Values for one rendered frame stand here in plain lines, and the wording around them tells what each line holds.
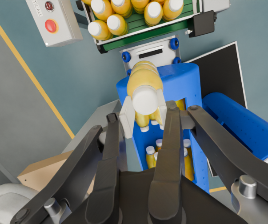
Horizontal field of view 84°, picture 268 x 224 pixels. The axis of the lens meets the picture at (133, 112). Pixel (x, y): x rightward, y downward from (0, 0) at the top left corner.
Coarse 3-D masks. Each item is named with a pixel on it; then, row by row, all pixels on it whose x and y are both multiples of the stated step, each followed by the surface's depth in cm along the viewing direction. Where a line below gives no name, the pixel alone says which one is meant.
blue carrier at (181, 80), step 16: (176, 64) 57; (192, 64) 49; (176, 80) 40; (192, 80) 42; (176, 96) 41; (192, 96) 44; (144, 144) 74; (192, 144) 49; (144, 160) 74; (208, 192) 64
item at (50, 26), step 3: (45, 21) 47; (48, 21) 47; (51, 21) 47; (45, 24) 47; (48, 24) 47; (51, 24) 47; (54, 24) 47; (45, 27) 48; (48, 27) 47; (51, 27) 47; (54, 27) 47; (48, 30) 48; (51, 30) 48; (54, 30) 48
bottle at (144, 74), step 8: (136, 64) 34; (144, 64) 30; (152, 64) 33; (136, 72) 26; (144, 72) 25; (152, 72) 25; (128, 80) 27; (136, 80) 24; (144, 80) 23; (152, 80) 23; (160, 80) 25; (128, 88) 25; (136, 88) 23; (152, 88) 23
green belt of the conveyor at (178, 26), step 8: (184, 0) 59; (184, 8) 60; (192, 8) 60; (136, 16) 62; (184, 16) 61; (128, 24) 64; (136, 24) 63; (144, 24) 63; (176, 24) 62; (184, 24) 62; (128, 32) 65; (144, 32) 65; (152, 32) 64; (160, 32) 65; (168, 32) 65; (120, 40) 66; (128, 40) 67; (136, 40) 67; (104, 48) 69; (112, 48) 70
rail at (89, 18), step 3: (84, 3) 56; (84, 6) 56; (84, 9) 56; (87, 9) 57; (87, 12) 57; (87, 15) 57; (87, 18) 57; (90, 18) 59; (90, 21) 58; (96, 42) 60
